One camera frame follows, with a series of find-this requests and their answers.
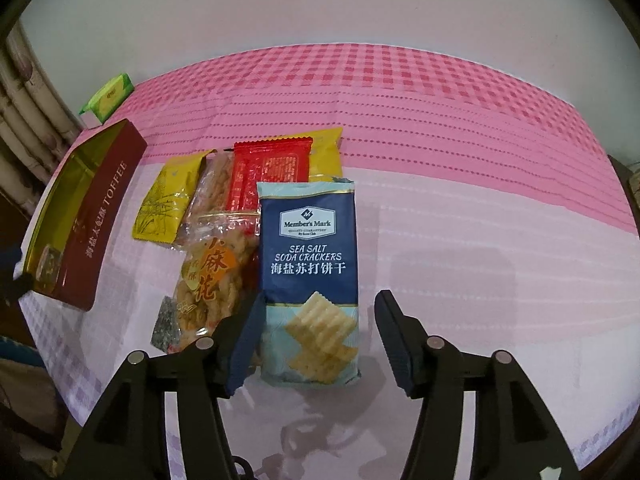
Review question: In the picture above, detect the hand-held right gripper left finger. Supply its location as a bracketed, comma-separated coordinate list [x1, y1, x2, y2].
[50, 292, 268, 480]

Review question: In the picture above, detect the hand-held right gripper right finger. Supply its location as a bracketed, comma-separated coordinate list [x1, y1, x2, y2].
[375, 290, 591, 480]

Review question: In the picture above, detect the clear fried twists packet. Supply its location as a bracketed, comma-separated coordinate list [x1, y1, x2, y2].
[172, 212, 266, 368]

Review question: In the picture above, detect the small dark seaweed packet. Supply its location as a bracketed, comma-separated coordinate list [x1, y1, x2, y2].
[150, 296, 183, 353]

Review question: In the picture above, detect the blue cracker packet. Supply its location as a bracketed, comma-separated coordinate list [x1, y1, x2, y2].
[256, 177, 362, 387]

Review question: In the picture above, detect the clear fried sticks packet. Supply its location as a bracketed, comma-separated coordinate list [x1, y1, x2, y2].
[172, 150, 236, 251]

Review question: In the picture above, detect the yellow plant print snack packet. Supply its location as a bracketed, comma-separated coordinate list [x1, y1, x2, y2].
[131, 150, 216, 246]

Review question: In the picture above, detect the maroon coffee box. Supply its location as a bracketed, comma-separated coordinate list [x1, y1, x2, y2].
[22, 119, 148, 312]

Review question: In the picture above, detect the red snack packet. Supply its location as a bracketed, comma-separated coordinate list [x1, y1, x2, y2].
[225, 136, 315, 216]

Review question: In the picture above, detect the pink checked tablecloth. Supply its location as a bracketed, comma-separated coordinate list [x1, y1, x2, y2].
[15, 42, 640, 480]

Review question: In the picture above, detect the plain yellow snack packet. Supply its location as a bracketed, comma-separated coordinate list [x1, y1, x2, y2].
[307, 127, 346, 183]

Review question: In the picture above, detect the patterned curtain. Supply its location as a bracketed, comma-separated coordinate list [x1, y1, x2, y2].
[0, 25, 86, 201]

